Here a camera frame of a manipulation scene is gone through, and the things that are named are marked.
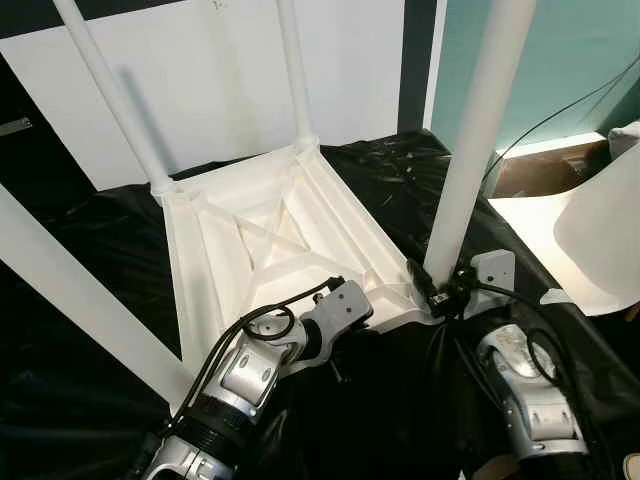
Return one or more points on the white plastic table top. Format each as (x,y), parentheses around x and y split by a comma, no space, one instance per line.
(260,230)

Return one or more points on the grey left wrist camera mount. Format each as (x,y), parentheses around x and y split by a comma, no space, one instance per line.
(345,308)

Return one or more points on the white plastic chair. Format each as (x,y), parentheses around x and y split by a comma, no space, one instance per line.
(600,240)

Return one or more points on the black plastic sheet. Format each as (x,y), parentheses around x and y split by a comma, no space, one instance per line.
(400,400)

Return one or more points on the grey cushion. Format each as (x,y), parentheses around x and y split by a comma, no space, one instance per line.
(625,140)

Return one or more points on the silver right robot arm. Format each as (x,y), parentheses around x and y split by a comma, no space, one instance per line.
(530,400)

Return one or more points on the grey door plate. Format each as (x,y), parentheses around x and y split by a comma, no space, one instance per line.
(15,126)

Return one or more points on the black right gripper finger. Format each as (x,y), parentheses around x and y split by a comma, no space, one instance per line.
(420,280)

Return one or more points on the white tape piece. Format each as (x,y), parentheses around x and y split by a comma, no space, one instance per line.
(555,296)

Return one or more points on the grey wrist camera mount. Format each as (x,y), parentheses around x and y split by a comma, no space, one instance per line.
(345,308)
(493,272)

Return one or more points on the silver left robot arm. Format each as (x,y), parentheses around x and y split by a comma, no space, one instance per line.
(240,380)

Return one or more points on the white plastic table leg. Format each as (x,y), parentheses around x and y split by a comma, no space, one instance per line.
(80,290)
(295,70)
(480,120)
(110,90)

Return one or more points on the brown cardboard box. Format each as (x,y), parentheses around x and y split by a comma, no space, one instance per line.
(540,175)

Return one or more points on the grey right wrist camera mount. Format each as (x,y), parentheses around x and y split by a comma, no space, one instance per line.
(493,272)

